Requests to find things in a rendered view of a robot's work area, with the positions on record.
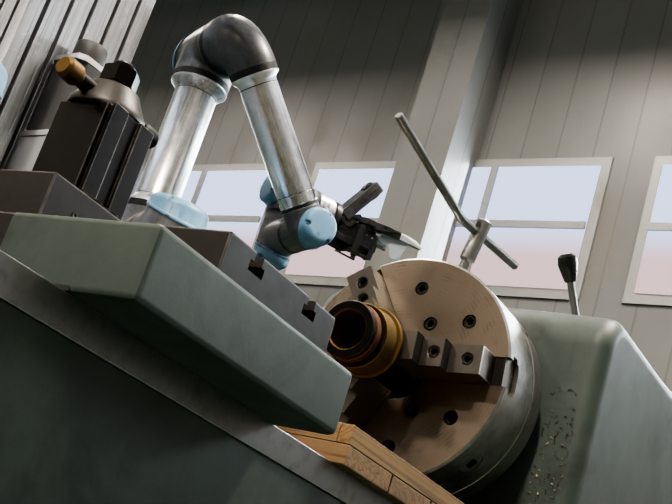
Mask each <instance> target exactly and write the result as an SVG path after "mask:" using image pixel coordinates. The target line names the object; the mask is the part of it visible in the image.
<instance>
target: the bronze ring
mask: <svg viewBox="0 0 672 504"><path fill-rule="evenodd" d="M328 313H329V314H331V315H332V316H333V317H334V318H335V323H334V326H333V329H332V333H331V336H330V339H329V342H328V345H327V348H326V350H327V351H328V352H329V353H330V354H331V355H332V357H333V358H334V359H335V360H336V361H337V362H338V363H339V364H341V366H343V367H344V368H345V369H347V370H348V371H349V372H350V373H351V375H353V376H356V377H359V378H373V377H376V376H379V375H381V374H383V373H384V372H386V371H387V370H388V369H389V368H390V367H391V366H392V365H393V364H394V363H395V362H396V360H397V358H398V357H399V354H400V352H401V349H402V345H403V332H402V328H401V325H400V323H399V321H398V319H397V318H396V317H395V316H394V315H393V314H392V313H391V312H389V311H388V310H386V309H384V308H381V307H376V306H374V305H371V304H368V303H362V302H360V301H356V300H347V301H343V302H341V303H339V304H337V305H335V306H334V307H333V308H332V309H331V310H330V311H329V312H328Z"/></svg>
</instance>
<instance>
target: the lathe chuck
mask: <svg viewBox="0 0 672 504"><path fill-rule="evenodd" d="M380 268H381V271H382V274H383V277H384V280H385V283H386V286H387V289H388V292H389V295H390V298H391V301H392V304H393V307H394V310H395V313H396V317H397V319H398V321H399V323H400V325H401V328H402V330H409V331H418V332H420V333H421V334H422V335H423V336H424V337H438V338H446V339H448V340H449V341H450V342H451V343H452V344H468V345H484V346H485V347H486V348H487V349H488V350H489V351H490V352H491V353H492V354H493V355H494V356H495V357H497V358H498V357H499V358H507V359H508V360H510V361H513V365H514V370H513V376H512V382H511V387H510V393H508V389H507V388H506V387H504V386H491V385H476V384H461V383H445V382H430V381H424V382H423V383H422V384H421V385H420V387H419V388H418V389H416V390H415V391H414V392H413V393H411V394H409V395H407V396H405V397H402V398H396V399H391V398H388V399H387V400H386V401H385V402H384V403H383V405H382V406H381V407H380V408H379V410H378V411H377V412H376V414H375V415H374V416H373V417H372V419H371V420H370V421H369V422H368V424H367V425H366V426H365V428H364V429H363V430H362V431H364V432H365V433H366V434H368V435H369V436H371V437H372V438H373V439H375V440H376V441H378V442H379V443H380V444H382V445H383V446H385V447H386V448H387V449H389V450H390V451H392V452H393V453H394V454H396V455H397V456H399V457H400V458H401V459H403V460H404V461H406V462H407V463H408V464H410V465H411V466H413V467H414V468H415V469H417V470H418V471H420V472H421V473H422V474H424V475H425V476H427V477H428V478H429V479H431V480H432V481H434V482H435V483H436V484H438V485H439V486H441V487H442V488H443V489H445V490H446V491H448V492H449V493H450V494H451V493H454V492H456V491H458V490H461V489H463V488H465V487H467V486H468V485H470V484H472V483H473V482H475V481H476V480H478V479H479V478H481V477H482V476H483V475H485V474H486V473H487V472H488V471H489V470H491V469H492V468H493V467H494V466H495V465H496V464H497V463H498V462H499V461H500V460H501V459H502V457H503V456H504V455H505V454H506V453H507V451H508V450H509V449H510V447H511V446H512V444H513V443H514V441H515V440H516V438H517V436H518V434H519V433H520V431H521V429H522V426H523V424H524V422H525V419H526V417H527V414H528V411H529V407H530V404H531V399H532V393H533V384H534V369H533V360H532V355H531V350H530V347H529V344H528V341H527V338H526V336H525V334H524V332H523V330H522V328H521V326H520V325H519V323H518V322H517V320H516V319H515V317H514V316H513V315H512V314H511V313H510V312H509V310H508V309H507V308H506V307H505V306H504V305H503V304H502V303H501V301H500V300H499V299H498V298H497V297H496V296H495V295H494V293H493V292H492V291H491V290H490V289H489V288H488V287H487V286H486V285H485V284H484V283H483V282H482V281H481V280H480V279H479V278H478V277H476V276H475V275H474V274H472V273H471V272H469V271H467V270H466V269H464V268H462V267H460V266H457V265H455V264H452V263H449V262H445V261H441V260H436V259H426V258H415V259H405V260H400V261H395V262H391V263H388V264H385V265H382V266H380ZM350 296H352V293H351V290H350V287H349V284H348V285H347V286H345V287H344V288H343V289H342V290H341V291H339V292H338V293H337V294H336V295H335V296H334V297H333V298H332V299H331V300H330V301H329V303H328V304H327V305H326V306H325V307H324V308H323V309H325V310H326V311H327V312H329V311H330V310H331V309H332V308H333V307H334V306H335V305H337V304H339V303H341V302H343V301H347V300H348V297H350ZM403 370H404V369H403V368H402V367H400V366H399V365H398V364H397V363H396V362H395V363H394V364H393V365H392V366H391V367H390V368H389V369H388V370H387V371H386V372H384V373H383V374H381V375H379V376H376V377H375V378H376V379H377V380H378V381H380V382H381V383H382V384H383V385H385V386H386V387H387V388H388V389H390V390H391V391H392V392H391V393H390V394H391V395H392V396H393V397H395V386H396V383H397V380H398V378H399V376H400V374H401V373H402V372H403ZM507 393H508V395H507ZM476 455H482V457H483V458H482V461H481V463H480V464H479V465H478V466H477V467H476V468H475V469H473V470H471V471H468V472H462V471H461V470H460V469H461V467H462V465H463V464H464V463H465V462H466V461H467V460H469V459H470V458H472V457H474V456H476Z"/></svg>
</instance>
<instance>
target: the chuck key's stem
mask: <svg viewBox="0 0 672 504"><path fill-rule="evenodd" d="M475 226H476V227H478V228H479V232H478V233H477V234H475V235H473V234H470V236H469V238H468V240H467V242H466V244H465V246H464V248H463V250H462V253H461V255H460V259H461V261H460V264H459V266H460V267H462V268H464V269H466V270H468V268H469V266H470V264H473V263H474V262H475V260H476V258H477V256H478V254H479V252H480V250H481V247H482V245H483V243H484V241H485V239H486V237H487V235H488V233H489V230H490V228H491V226H492V224H491V223H490V222H489V221H488V220H486V219H483V218H478V219H477V221H476V223H475Z"/></svg>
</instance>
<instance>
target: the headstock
mask: <svg viewBox="0 0 672 504"><path fill-rule="evenodd" d="M506 308H507V309H508V310H509V312H510V313H511V314H512V315H513V316H514V317H515V318H516V319H517V321H518V322H519V323H520V324H521V325H522V326H523V328H524V329H525V331H526V332H527V334H528V335H529V337H530V339H531V341H532V343H533V345H534V347H535V350H536V352H537V355H538V359H539V363H540V368H541V375H542V396H541V404H540V409H539V413H538V417H537V420H536V423H535V426H534V429H533V431H532V434H531V436H530V438H529V440H528V442H527V443H526V445H525V447H524V449H523V450H522V452H521V453H520V455H519V456H518V457H517V459H516V460H515V461H514V462H513V464H512V465H511V466H510V467H509V468H508V469H507V470H506V471H505V472H504V473H503V474H502V475H501V476H500V477H499V478H498V479H497V480H495V481H494V482H493V483H492V484H490V485H489V486H487V487H486V488H484V489H483V490H481V491H480V492H478V493H476V494H474V495H472V496H470V497H468V498H466V499H463V500H461V501H462V502H463V503H464V504H529V503H532V504H556V503H557V504H672V395H671V393H670V392H669V391H668V389H667V388H666V386H665V385H664V384H663V382H662V381H661V379H660V378H659V377H658V375H657V374H656V372H655V371H654V370H653V368H652V367H651V365H650V364H649V363H648V361H647V360H646V358H645V357H644V356H643V354H642V353H641V351H640V350H639V349H638V347H637V346H636V344H635V343H634V342H633V340H632V339H631V337H630V336H629V335H628V333H627V332H626V330H625V329H624V328H623V326H622V325H621V324H619V323H618V322H616V321H615V320H612V319H608V318H599V317H590V316H581V315H572V314H563V313H554V312H545V311H536V310H527V309H517V308H508V307H506ZM559 385H560V387H559ZM557 387H559V388H557ZM568 389H571V390H572V391H571V390H568ZM560 390H562V391H560ZM567 390H568V391H567ZM573 390H574V391H573ZM558 391H560V392H558ZM550 393H552V394H550ZM576 393H577V394H576ZM553 394H554V395H553ZM575 394H576V396H575ZM547 405H548V406H547ZM545 406H547V407H545ZM580 406H581V407H580ZM573 408H574V409H575V410H573ZM550 409H551V410H553V411H551V410H550ZM557 415H558V416H557ZM565 415H566V416H567V417H566V416H565ZM551 416H552V417H551ZM572 416H573V420H572ZM554 417H555V418H554ZM556 421H557V422H558V421H560V422H558V423H555V422H556ZM545 422H546V423H548V424H546V423H545ZM567 422H568V424H567ZM570 423H571V424H572V425H573V426H572V425H571V424H570ZM548 426H549V427H548ZM541 427H544V429H543V428H541ZM559 427H561V428H563V429H561V428H559ZM542 430H543V432H542ZM548 430H549V431H548ZM571 430H572V431H573V434H572V431H571ZM557 431H559V432H560V433H559V432H558V434H557ZM541 433H542V434H543V436H542V434H541ZM568 433H569V434H570V435H567V434H568ZM547 434H548V435H547ZM556 434H557V436H556ZM566 435H567V437H566ZM551 436H552V437H551ZM554 436H555V439H553V438H554ZM548 437H549V438H548ZM569 439H570V440H569ZM554 441H555V442H554ZM547 442H548V444H547ZM546 444H547V445H546ZM561 444H562V445H563V446H564V447H566V446H567V447H566V448H564V447H563V446H562V447H561ZM540 447H542V448H540ZM534 449H535V451H534ZM536 449H537V450H536ZM567 449H568V451H567ZM555 450H557V451H555ZM540 454H541V455H540ZM566 454H568V455H566ZM544 455H545V457H544ZM553 455H556V456H553ZM556 457H557V458H558V457H559V458H560V459H557V458H556ZM563 457H564V458H563ZM542 458H543V459H542ZM562 458H563V461H562ZM565 462H566V464H565ZM561 464H562V465H561ZM534 465H535V467H534ZM550 465H551V467H550ZM559 465H561V466H559ZM549 467H550V468H549ZM539 469H540V470H539ZM532 470H533V473H531V471H532ZM539 471H540V472H539ZM549 472H550V474H549ZM536 474H537V477H536V478H534V477H535V476H536ZM548 474H549V475H548ZM538 475H539V476H538ZM547 475H548V476H547ZM562 475H563V476H564V477H563V476H562ZM561 476H562V477H561ZM551 477H552V478H551ZM553 477H554V479H553ZM560 477H561V478H560ZM544 478H545V479H544ZM539 479H540V483H539ZM549 479H550V480H549ZM545 480H546V481H545ZM530 481H531V483H529V482H530ZM551 483H552V484H553V485H552V484H551ZM558 483H559V484H558ZM557 484H558V486H557ZM552 486H553V487H552ZM558 487H559V488H560V489H559V488H558ZM535 488H536V490H535ZM553 489H554V490H553ZM545 490H546V492H545ZM527 491H529V492H531V493H529V494H528V492H527ZM537 491H538V492H539V497H538V496H537V495H536V494H538V493H537ZM553 491H556V492H557V493H556V492H553ZM534 495H535V497H534ZM550 496H552V497H554V498H552V497H550ZM535 498H536V500H534V499H535ZM544 498H546V499H545V500H544Z"/></svg>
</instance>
